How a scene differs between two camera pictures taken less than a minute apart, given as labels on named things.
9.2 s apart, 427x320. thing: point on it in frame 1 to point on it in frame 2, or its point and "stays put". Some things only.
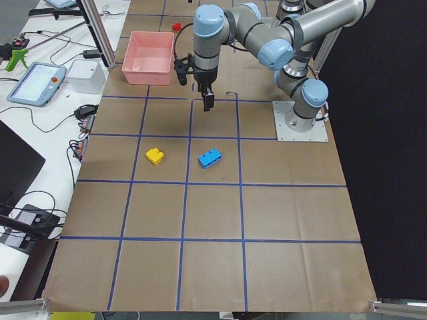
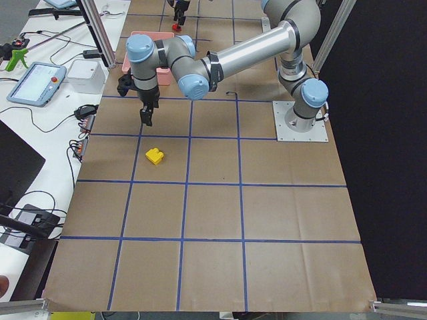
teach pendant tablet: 38,84 stays put
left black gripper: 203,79 to 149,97
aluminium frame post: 98,29 stays put
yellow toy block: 155,156 stays put
